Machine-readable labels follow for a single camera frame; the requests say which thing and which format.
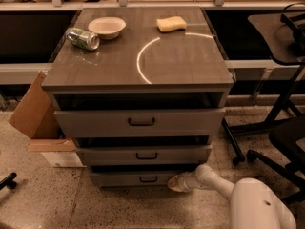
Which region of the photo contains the grey drawer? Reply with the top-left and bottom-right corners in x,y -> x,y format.
54,93 -> 224,138
76,136 -> 212,166
90,163 -> 197,187

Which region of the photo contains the yellow sponge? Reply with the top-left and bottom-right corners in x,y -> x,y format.
156,16 -> 187,32

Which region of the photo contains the grey middle drawer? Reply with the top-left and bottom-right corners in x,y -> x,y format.
76,136 -> 212,166

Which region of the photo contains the black chair caster left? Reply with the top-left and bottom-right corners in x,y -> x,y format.
0,173 -> 17,190

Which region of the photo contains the grey bottom drawer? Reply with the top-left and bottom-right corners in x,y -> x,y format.
90,163 -> 197,187

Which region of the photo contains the grey top drawer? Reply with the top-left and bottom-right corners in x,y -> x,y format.
54,93 -> 224,138

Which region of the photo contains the white bowl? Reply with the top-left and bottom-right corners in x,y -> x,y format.
88,17 -> 126,40

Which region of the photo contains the green soda can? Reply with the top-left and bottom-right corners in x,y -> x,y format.
66,28 -> 100,52

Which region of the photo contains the brown cardboard box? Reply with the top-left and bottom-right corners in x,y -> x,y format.
9,72 -> 83,168

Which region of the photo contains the grey drawer cabinet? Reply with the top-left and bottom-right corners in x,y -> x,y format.
41,6 -> 235,180

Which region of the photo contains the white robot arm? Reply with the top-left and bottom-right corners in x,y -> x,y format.
168,164 -> 296,229

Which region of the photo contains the black office chair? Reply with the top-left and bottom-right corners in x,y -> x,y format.
246,114 -> 305,207

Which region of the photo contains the black side table stand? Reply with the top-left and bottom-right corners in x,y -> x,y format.
222,2 -> 305,164

